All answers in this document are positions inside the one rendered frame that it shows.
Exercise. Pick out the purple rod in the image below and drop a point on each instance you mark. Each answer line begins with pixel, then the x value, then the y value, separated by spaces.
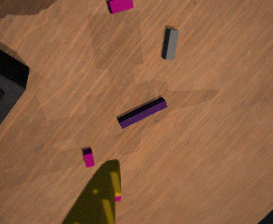
pixel 142 112

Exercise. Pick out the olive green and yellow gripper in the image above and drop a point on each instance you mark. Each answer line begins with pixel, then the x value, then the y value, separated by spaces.
pixel 96 203

